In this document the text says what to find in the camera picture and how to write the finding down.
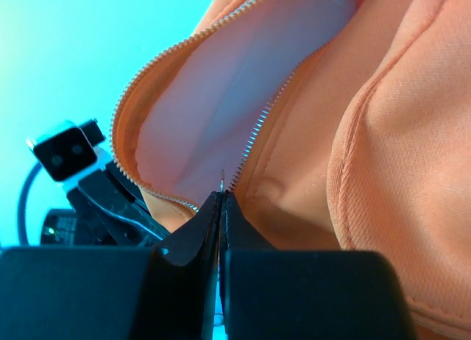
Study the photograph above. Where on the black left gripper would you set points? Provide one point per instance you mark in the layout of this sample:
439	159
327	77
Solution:
109	210

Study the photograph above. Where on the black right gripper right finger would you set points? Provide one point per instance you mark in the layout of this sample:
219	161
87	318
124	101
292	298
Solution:
236	232

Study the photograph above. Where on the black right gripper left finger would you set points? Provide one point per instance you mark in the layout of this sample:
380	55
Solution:
178	293

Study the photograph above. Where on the orange jacket with pink lining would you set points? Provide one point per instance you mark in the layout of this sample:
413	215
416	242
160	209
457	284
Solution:
336	123

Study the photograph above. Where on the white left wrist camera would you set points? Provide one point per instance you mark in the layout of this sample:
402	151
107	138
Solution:
70	152

